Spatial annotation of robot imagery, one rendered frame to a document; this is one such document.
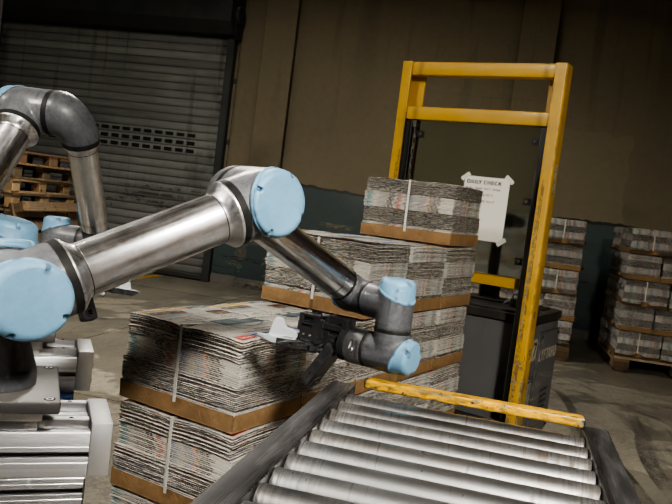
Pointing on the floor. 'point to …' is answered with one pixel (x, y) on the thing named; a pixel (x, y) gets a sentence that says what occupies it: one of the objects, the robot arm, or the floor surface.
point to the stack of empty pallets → (36, 187)
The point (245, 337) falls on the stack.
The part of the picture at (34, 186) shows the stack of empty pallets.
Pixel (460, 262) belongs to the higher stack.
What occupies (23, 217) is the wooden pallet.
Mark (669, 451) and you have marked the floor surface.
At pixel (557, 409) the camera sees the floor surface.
